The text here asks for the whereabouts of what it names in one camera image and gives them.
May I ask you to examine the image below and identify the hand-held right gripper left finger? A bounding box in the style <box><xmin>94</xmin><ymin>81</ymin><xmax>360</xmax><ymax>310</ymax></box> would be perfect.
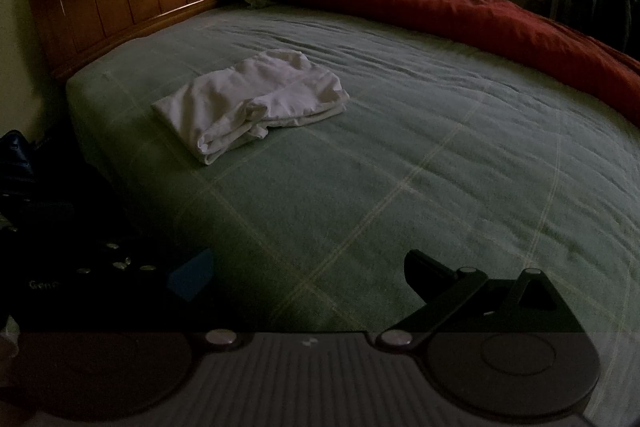
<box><xmin>47</xmin><ymin>247</ymin><xmax>243</xmax><ymax>351</ymax></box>

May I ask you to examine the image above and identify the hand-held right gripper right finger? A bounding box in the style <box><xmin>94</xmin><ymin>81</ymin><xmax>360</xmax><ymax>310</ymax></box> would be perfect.
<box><xmin>375</xmin><ymin>249</ymin><xmax>588</xmax><ymax>351</ymax></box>

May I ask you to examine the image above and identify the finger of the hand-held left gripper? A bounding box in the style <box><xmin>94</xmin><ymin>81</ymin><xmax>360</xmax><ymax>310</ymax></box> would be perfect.
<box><xmin>0</xmin><ymin>237</ymin><xmax>137</xmax><ymax>270</ymax></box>

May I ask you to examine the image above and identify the white printed sweatshirt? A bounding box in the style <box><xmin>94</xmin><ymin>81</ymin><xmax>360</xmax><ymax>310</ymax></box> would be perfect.
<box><xmin>151</xmin><ymin>49</ymin><xmax>350</xmax><ymax>166</ymax></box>

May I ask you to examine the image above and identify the green checked bed sheet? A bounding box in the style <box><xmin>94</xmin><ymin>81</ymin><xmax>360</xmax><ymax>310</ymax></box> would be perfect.
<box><xmin>65</xmin><ymin>4</ymin><xmax>640</xmax><ymax>334</ymax></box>

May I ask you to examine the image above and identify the dark blue bag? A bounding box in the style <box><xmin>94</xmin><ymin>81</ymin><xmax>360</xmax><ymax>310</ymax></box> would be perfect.
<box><xmin>0</xmin><ymin>130</ymin><xmax>37</xmax><ymax>195</ymax></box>

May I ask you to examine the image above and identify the red duvet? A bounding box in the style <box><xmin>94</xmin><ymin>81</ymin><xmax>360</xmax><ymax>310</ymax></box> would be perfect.
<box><xmin>251</xmin><ymin>0</ymin><xmax>640</xmax><ymax>128</ymax></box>

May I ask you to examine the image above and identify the dark hanging jacket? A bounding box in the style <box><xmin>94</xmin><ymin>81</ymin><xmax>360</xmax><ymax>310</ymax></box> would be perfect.
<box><xmin>625</xmin><ymin>0</ymin><xmax>640</xmax><ymax>55</ymax></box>

